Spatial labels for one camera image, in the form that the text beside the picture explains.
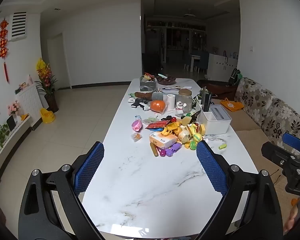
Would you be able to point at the white desk organizer box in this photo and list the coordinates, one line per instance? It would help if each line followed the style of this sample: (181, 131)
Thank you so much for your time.
(215, 122)

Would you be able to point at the white television stand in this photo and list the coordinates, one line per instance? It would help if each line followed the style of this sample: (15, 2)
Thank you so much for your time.
(15, 132)

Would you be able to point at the green black backpack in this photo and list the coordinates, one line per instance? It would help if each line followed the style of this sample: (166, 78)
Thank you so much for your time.
(235, 76)

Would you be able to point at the grey cup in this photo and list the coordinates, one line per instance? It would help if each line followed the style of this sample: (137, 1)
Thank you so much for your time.
(158, 96)

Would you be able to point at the dark brown seat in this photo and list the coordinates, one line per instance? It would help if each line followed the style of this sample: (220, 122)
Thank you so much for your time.
(217, 88)

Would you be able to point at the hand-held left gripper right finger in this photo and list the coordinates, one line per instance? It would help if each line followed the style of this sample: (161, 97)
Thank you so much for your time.
(211, 167)

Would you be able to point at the pink plastic toy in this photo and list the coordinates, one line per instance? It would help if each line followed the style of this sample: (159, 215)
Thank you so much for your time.
(137, 125)

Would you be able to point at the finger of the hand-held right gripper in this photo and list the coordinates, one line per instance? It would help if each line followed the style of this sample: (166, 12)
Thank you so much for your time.
(275, 152)
(293, 142)

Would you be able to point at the orange bag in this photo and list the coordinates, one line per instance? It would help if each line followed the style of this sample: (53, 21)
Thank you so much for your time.
(231, 105)

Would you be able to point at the yellow toy block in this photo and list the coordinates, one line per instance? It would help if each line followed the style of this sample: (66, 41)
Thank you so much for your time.
(202, 129)

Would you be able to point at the white tape roll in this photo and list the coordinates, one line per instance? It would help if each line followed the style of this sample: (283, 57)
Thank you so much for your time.
(170, 101)

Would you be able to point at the glass jar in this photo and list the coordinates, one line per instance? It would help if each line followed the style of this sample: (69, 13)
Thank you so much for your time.
(184, 100)

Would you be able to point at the small white figurine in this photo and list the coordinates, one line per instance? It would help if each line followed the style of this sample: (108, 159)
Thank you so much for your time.
(180, 105)

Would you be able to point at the ceiling lamp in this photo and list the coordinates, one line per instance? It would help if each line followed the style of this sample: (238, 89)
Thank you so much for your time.
(190, 15)

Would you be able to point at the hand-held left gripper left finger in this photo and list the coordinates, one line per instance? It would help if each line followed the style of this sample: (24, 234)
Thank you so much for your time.
(88, 167)

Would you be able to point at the yellow potty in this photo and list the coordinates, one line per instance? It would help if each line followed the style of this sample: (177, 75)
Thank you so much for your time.
(48, 116)

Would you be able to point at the green capsule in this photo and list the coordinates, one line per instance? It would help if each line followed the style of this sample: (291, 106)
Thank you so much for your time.
(222, 146)

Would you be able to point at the person's right hand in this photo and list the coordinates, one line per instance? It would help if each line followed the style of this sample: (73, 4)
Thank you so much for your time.
(290, 220)

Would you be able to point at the tan toy rolling pin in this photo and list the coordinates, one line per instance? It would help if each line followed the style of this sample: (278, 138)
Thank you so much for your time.
(153, 150)

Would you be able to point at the floral sofa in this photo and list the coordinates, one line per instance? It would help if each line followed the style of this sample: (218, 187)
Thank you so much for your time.
(272, 110)

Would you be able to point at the small clear packet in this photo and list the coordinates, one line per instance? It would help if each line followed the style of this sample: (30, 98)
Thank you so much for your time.
(136, 136)

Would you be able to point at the metal tin box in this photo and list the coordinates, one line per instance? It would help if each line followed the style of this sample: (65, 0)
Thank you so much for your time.
(147, 82)

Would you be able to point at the purple plastic toy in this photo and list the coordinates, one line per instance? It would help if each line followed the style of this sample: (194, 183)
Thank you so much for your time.
(170, 150)

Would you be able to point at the red snack packet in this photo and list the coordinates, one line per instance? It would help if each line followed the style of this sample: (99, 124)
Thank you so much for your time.
(158, 124)

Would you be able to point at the dark bowl of snacks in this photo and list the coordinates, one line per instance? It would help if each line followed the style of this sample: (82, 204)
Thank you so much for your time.
(166, 80)

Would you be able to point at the black remote controls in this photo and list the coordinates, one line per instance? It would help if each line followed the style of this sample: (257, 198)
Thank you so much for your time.
(206, 100)

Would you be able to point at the red knot wall decoration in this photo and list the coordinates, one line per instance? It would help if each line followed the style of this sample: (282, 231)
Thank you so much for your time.
(3, 42)

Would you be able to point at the white door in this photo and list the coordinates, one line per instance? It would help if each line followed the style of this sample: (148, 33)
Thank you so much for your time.
(57, 60)

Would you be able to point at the green potted plant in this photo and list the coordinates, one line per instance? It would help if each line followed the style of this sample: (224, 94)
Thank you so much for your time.
(1, 133)

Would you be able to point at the yellow orchid in dark vase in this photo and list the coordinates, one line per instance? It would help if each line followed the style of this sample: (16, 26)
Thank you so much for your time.
(46, 77)

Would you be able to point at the brown oblong object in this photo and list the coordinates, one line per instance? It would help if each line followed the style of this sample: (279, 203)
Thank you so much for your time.
(143, 95)

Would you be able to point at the tissue pack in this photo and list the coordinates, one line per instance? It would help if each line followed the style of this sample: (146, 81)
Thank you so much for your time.
(162, 140)

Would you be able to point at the orange ball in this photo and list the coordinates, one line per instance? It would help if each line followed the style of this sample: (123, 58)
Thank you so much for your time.
(158, 105)

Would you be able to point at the black and white toy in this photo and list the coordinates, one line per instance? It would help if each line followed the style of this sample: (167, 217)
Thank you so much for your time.
(140, 102)

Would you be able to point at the chick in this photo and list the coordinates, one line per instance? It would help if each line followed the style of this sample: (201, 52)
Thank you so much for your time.
(184, 136)

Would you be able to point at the green yellow snail toy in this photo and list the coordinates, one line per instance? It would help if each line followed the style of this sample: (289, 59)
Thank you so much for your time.
(193, 144)

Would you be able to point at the yellow toy excavator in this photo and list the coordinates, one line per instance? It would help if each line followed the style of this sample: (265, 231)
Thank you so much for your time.
(171, 127)

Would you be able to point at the dark dining chair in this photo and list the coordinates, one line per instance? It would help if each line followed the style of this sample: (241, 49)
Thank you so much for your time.
(202, 61)

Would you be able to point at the pink flower bouquet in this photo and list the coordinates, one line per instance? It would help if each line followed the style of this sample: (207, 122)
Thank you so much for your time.
(13, 108)

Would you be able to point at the white cabinet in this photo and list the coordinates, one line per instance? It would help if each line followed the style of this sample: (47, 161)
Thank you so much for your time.
(221, 66)

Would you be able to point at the white radiator cover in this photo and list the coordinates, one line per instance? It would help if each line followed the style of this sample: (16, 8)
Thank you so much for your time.
(28, 102)

